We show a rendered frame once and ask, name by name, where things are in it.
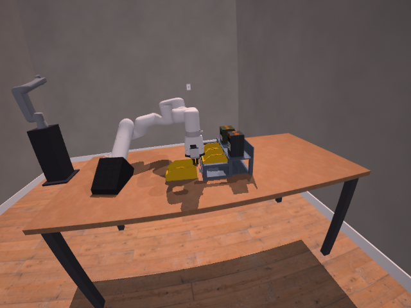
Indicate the yellow bin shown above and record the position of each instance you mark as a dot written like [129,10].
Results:
[214,156]
[181,170]
[211,146]

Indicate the dark olive case with orange latches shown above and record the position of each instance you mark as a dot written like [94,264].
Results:
[223,133]

